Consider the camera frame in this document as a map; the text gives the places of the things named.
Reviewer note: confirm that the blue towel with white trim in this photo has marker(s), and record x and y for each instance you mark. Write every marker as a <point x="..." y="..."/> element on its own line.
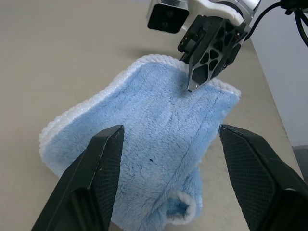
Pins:
<point x="154" y="134"/>

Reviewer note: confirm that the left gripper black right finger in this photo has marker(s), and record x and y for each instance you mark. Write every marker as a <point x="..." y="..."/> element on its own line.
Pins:
<point x="269" y="183"/>

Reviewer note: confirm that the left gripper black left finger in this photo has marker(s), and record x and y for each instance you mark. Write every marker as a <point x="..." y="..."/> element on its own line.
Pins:
<point x="91" y="183"/>

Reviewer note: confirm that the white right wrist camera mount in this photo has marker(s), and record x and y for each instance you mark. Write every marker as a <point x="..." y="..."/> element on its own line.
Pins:
<point x="216" y="6"/>

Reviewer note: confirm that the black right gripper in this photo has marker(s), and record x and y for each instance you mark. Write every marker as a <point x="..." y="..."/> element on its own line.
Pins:
<point x="197" y="33"/>

